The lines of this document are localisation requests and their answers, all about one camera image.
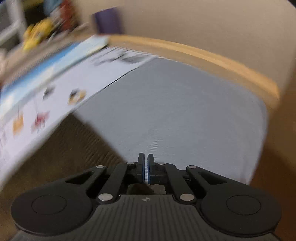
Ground dark olive brown pants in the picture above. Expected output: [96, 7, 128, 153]
[1, 113, 124, 240]

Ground white printed deer bedsheet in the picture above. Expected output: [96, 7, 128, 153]
[1, 46, 268, 184]

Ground light blue cloud blanket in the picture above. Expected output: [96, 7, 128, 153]
[1, 35, 109, 105]

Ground yellow plush toy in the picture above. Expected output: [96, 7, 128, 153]
[23, 18, 54, 51]

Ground white shelf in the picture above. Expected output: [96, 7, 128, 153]
[1, 0, 27, 45]

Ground purple box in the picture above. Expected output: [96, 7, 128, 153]
[92, 7, 123, 35]

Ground wooden bed frame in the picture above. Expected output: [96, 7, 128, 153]
[109, 35, 280, 112]

